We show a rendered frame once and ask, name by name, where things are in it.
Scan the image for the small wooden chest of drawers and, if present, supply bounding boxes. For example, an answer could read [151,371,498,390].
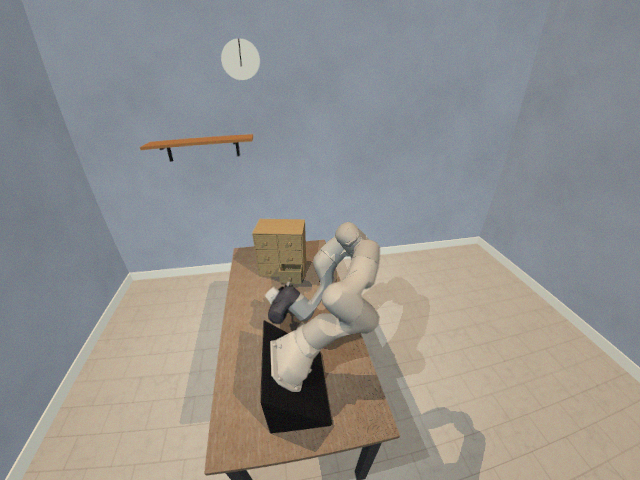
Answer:
[252,219,306,278]

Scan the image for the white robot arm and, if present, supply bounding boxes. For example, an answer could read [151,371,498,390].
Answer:
[265,222,380,392]

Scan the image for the wooden drawer front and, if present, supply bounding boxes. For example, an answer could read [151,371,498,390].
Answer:
[279,264,303,284]
[279,250,302,264]
[258,263,280,276]
[278,235,302,250]
[256,249,279,263]
[254,234,278,249]

